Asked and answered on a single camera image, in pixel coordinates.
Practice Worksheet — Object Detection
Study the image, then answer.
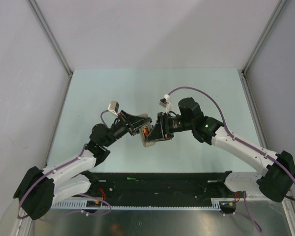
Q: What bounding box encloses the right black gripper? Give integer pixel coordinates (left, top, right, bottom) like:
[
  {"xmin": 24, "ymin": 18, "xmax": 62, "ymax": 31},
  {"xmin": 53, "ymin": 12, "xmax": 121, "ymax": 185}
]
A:
[{"xmin": 146, "ymin": 112, "xmax": 194, "ymax": 143}]

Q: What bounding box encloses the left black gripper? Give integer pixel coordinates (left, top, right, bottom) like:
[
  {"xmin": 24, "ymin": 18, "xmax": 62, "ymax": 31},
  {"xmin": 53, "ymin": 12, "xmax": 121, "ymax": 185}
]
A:
[{"xmin": 103, "ymin": 110, "xmax": 152, "ymax": 148}]

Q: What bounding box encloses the red battery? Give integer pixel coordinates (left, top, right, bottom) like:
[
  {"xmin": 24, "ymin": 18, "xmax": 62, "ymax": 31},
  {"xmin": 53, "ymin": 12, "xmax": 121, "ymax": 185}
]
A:
[{"xmin": 143, "ymin": 128, "xmax": 149, "ymax": 137}]

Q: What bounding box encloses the white remote control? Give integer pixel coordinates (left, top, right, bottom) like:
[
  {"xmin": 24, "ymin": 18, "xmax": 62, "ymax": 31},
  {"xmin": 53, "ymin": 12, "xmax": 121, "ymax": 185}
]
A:
[{"xmin": 139, "ymin": 121, "xmax": 155, "ymax": 148}]

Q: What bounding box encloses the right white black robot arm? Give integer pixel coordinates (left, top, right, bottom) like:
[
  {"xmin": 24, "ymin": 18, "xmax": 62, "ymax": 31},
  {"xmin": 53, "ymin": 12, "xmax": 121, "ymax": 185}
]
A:
[{"xmin": 144, "ymin": 97, "xmax": 295, "ymax": 202}]

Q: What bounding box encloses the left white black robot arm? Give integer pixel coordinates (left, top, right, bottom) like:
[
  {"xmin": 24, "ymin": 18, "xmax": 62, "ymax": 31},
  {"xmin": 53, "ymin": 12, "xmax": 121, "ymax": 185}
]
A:
[{"xmin": 13, "ymin": 111, "xmax": 151, "ymax": 220}]

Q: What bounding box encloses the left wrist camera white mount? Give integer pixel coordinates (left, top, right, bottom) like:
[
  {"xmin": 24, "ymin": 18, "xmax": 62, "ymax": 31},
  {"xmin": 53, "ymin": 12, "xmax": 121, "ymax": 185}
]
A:
[{"xmin": 108, "ymin": 101, "xmax": 119, "ymax": 117}]

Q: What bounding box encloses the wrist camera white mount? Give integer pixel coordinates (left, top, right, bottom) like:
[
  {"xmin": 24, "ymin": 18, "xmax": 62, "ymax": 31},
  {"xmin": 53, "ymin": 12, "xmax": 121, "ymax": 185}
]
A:
[
  {"xmin": 159, "ymin": 94, "xmax": 173, "ymax": 114},
  {"xmin": 108, "ymin": 101, "xmax": 119, "ymax": 117}
]

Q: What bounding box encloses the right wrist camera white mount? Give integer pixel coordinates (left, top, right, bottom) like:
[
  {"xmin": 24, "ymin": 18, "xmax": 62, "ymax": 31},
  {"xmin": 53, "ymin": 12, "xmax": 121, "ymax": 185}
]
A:
[{"xmin": 159, "ymin": 94, "xmax": 173, "ymax": 114}]

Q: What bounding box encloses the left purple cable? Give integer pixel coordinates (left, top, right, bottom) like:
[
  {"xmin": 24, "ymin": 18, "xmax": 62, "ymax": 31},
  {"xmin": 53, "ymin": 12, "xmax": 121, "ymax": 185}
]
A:
[{"xmin": 17, "ymin": 110, "xmax": 113, "ymax": 221}]

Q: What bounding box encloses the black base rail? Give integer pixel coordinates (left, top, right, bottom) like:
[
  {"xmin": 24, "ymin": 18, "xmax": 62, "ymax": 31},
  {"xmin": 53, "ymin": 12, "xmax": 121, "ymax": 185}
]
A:
[{"xmin": 40, "ymin": 172, "xmax": 277, "ymax": 207}]

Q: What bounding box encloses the grey slotted cable duct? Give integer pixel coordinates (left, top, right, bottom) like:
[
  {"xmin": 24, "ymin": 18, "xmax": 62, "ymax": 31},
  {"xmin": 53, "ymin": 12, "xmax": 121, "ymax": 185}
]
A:
[{"xmin": 51, "ymin": 198, "xmax": 223, "ymax": 210}]

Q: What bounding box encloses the left aluminium frame post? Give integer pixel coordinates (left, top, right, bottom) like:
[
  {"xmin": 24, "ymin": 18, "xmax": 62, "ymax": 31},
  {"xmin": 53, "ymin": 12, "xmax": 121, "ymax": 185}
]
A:
[{"xmin": 26, "ymin": 0, "xmax": 73, "ymax": 79}]

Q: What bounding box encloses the aluminium frame post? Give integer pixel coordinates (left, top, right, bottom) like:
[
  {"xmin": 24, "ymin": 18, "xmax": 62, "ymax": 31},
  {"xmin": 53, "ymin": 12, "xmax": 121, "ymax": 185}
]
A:
[
  {"xmin": 26, "ymin": 0, "xmax": 73, "ymax": 79},
  {"xmin": 241, "ymin": 0, "xmax": 290, "ymax": 76}
]

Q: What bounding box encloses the right aluminium frame post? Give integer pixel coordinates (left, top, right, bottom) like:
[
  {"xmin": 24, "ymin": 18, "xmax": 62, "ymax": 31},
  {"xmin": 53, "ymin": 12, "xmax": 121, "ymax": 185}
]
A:
[{"xmin": 241, "ymin": 0, "xmax": 290, "ymax": 76}]

